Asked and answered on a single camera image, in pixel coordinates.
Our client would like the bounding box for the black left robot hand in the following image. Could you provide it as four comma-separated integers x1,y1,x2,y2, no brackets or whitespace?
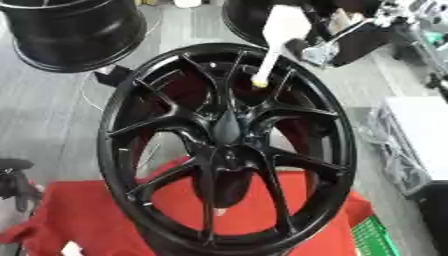
0,158,46,213

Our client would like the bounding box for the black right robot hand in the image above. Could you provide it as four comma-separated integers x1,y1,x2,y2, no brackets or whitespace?
290,0,406,69

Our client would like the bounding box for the white pin with flat head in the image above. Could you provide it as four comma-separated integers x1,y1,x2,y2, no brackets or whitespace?
250,4,314,89

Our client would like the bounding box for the black wheel rim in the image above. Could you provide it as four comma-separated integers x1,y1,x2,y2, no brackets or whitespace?
0,0,149,74

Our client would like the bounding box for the black spoked wheel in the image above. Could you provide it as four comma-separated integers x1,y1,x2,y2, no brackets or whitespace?
94,42,359,256

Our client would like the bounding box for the small white object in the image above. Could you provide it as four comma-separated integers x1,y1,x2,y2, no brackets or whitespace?
59,241,84,256

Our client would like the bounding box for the clear plastic wrap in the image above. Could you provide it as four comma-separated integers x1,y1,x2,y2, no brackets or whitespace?
357,108,434,198

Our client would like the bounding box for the small black block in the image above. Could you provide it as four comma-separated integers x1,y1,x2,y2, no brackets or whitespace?
92,64,137,88

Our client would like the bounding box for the black box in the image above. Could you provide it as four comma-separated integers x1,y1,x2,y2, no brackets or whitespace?
414,181,448,256

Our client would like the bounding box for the green plastic crate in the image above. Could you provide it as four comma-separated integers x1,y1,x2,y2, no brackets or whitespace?
348,214,403,256

